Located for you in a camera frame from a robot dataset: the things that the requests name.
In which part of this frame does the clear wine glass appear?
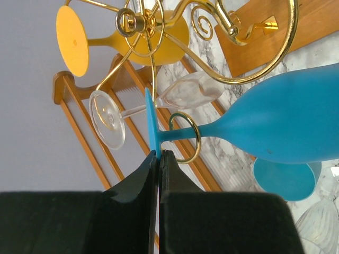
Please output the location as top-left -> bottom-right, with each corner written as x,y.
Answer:
89,71 -> 225,150

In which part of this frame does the gold wire wine glass rack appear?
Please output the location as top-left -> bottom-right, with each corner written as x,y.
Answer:
63,0 -> 299,165

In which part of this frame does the blue wine glass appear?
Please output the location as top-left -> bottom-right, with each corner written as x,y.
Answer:
144,62 -> 339,165
253,158 -> 322,202

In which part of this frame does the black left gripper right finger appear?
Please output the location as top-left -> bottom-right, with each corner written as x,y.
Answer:
159,150 -> 304,253

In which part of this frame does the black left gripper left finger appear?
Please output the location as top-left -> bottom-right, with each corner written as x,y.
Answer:
1,152 -> 158,253

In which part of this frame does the wooden rack base board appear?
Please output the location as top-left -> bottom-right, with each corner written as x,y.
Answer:
215,0 -> 338,77

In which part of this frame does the yellow wine glass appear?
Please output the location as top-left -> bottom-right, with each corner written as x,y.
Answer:
56,5 -> 190,77

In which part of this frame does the wooden shelf rack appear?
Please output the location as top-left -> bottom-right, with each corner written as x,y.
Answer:
53,61 -> 258,192

